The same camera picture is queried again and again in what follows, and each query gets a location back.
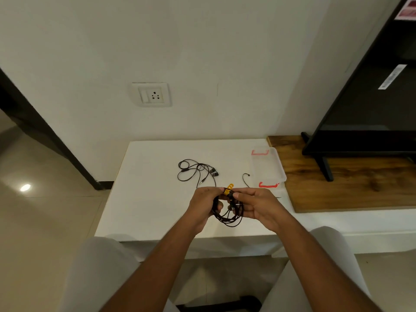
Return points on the clear box with red clips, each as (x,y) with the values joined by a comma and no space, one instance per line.
(268,165)

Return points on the person's left hand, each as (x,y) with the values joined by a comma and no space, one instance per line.
(201,207)

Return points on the wooden cabinet top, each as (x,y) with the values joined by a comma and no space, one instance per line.
(351,191)

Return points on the black door frame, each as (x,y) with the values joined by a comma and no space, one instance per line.
(42,133)

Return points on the person's left forearm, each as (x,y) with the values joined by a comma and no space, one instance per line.
(149,272)

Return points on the person's right hand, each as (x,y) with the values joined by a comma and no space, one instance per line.
(263,207)

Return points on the person's right forearm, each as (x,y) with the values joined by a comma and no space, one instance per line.
(321,272)

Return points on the black television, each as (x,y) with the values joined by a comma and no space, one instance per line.
(367,120)

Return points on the black stool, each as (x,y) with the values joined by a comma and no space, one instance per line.
(224,304)

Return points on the white wall socket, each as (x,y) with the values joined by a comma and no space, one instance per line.
(151,94)

